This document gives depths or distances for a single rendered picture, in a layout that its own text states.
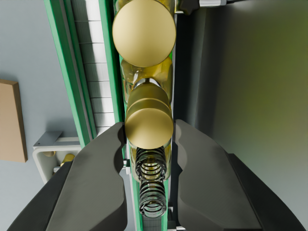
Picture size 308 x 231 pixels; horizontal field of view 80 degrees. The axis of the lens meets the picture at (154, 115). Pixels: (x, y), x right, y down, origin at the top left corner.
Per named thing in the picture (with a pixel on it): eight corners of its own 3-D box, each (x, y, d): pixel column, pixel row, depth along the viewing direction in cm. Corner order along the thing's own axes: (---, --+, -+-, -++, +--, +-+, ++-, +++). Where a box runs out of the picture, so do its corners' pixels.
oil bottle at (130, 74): (160, 67, 39) (174, 116, 20) (133, 68, 38) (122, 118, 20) (160, 37, 36) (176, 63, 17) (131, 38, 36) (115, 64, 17)
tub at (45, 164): (119, 169, 68) (116, 188, 61) (57, 171, 68) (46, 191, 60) (113, 129, 60) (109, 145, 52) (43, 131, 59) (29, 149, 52)
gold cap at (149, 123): (168, 119, 17) (174, 150, 13) (129, 121, 17) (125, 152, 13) (168, 82, 15) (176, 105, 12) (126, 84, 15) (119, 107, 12)
